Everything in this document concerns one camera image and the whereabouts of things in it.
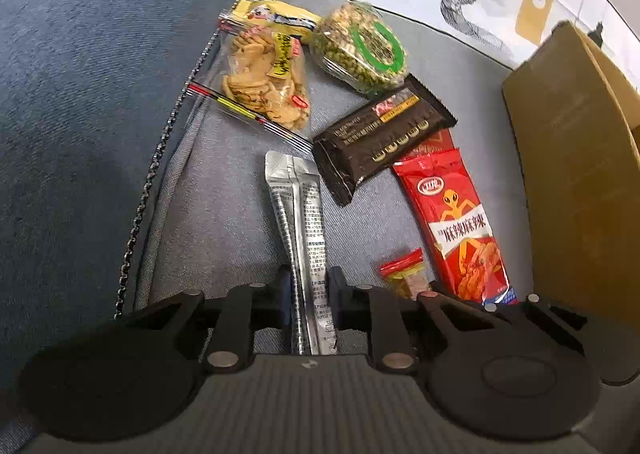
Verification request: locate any brown cardboard box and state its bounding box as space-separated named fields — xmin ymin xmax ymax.
xmin=501 ymin=20 xmax=640 ymax=387

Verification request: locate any small red yellow candy packet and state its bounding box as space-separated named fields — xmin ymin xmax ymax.
xmin=379 ymin=248 xmax=432 ymax=300

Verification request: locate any black snack packet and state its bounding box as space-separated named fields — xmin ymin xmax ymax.
xmin=312 ymin=74 xmax=458 ymax=207

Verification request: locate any silver foil snack packet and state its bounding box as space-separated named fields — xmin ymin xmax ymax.
xmin=265 ymin=150 xmax=341 ymax=356

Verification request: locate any grey fabric cushion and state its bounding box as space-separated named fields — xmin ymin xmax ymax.
xmin=132 ymin=0 xmax=538 ymax=360

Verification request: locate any green label pea nut packet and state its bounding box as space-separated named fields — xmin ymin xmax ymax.
xmin=309 ymin=1 xmax=411 ymax=97

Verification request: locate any long red snack packet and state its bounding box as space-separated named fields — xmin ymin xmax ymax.
xmin=392 ymin=148 xmax=520 ymax=306

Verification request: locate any clear bag of round crackers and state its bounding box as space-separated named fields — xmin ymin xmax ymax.
xmin=185 ymin=9 xmax=314 ymax=151

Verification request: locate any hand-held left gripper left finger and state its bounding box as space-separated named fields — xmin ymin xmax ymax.
xmin=119 ymin=267 xmax=293 ymax=376

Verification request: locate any yellow snack packet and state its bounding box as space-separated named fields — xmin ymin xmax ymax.
xmin=232 ymin=0 xmax=323 ymax=42

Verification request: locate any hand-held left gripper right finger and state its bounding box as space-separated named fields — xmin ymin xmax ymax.
xmin=327 ymin=267 xmax=587 ymax=376

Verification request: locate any metal chain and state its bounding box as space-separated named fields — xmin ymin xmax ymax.
xmin=114 ymin=0 xmax=271 ymax=320

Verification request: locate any orange-red flat packet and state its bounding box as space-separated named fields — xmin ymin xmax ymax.
xmin=400 ymin=128 xmax=456 ymax=162

